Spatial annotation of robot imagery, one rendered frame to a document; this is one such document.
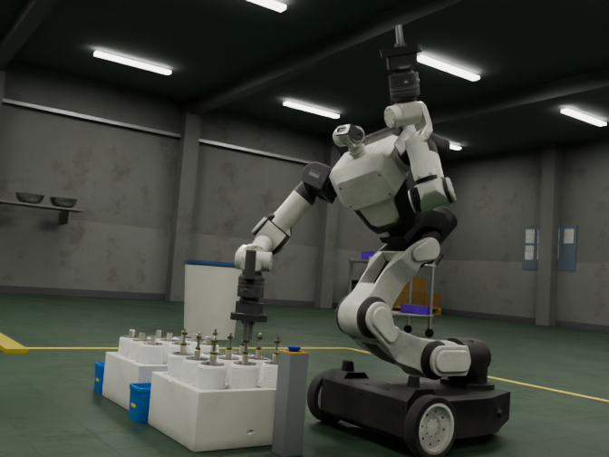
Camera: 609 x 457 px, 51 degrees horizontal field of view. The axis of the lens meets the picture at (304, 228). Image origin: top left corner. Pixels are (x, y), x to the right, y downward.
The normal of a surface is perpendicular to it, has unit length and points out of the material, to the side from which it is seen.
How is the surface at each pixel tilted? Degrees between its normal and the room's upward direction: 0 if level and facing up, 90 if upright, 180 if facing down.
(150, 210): 90
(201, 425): 90
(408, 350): 90
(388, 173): 102
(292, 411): 90
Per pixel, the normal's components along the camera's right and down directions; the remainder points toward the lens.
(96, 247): 0.58, -0.03
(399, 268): 0.33, 0.33
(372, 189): -0.40, 0.54
